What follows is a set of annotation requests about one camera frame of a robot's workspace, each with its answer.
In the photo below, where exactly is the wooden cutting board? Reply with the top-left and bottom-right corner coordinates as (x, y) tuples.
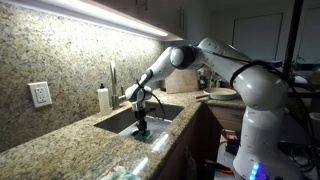
(165, 70), (198, 94)

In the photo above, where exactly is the under-cabinet light strip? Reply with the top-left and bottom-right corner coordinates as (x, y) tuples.
(0, 0), (182, 42)

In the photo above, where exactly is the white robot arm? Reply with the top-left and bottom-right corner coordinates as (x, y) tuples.
(125, 38), (302, 180)

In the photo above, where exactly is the green scrub sponge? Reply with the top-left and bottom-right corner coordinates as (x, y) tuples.
(131, 129), (150, 141)

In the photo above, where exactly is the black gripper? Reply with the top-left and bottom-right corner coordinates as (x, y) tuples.
(134, 109), (148, 135)

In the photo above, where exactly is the stainless steel sink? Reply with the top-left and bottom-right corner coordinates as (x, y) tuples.
(95, 102), (183, 144)

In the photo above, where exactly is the white frying pan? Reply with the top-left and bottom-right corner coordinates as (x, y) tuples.
(195, 88), (237, 100)

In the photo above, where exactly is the white wall outlet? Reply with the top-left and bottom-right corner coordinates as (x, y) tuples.
(28, 81), (52, 108)

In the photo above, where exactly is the steel faucet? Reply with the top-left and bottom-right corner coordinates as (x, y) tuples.
(110, 61), (126, 110)

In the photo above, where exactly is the blue white dish cloth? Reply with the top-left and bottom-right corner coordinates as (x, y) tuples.
(99, 166), (141, 180)

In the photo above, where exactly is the white soap bottle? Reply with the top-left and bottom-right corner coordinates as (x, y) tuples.
(97, 84), (110, 115)

